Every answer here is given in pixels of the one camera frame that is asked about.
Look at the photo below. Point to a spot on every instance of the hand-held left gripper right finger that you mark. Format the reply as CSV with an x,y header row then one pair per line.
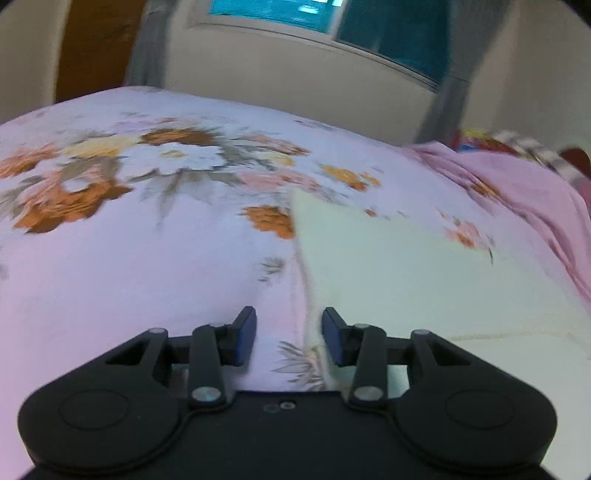
x,y
333,340

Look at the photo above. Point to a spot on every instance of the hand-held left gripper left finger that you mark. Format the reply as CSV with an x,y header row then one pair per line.
x,y
244,336

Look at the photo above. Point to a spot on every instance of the pink floral bedsheet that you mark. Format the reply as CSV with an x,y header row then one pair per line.
x,y
138,240

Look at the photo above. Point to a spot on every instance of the pink quilt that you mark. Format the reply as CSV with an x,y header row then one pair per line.
x,y
531,194

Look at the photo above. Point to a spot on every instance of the striped colourful cloth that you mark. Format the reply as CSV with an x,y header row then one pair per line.
x,y
531,145

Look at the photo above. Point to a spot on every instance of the grey curtain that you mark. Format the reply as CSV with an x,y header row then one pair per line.
x,y
150,41
457,69

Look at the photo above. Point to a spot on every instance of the dark red wooden furniture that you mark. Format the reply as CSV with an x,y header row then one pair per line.
x,y
578,161

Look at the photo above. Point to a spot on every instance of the sliding glass window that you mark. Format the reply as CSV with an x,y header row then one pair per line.
x,y
369,27

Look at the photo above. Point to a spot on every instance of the brown wooden door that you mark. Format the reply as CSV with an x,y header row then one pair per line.
x,y
99,46

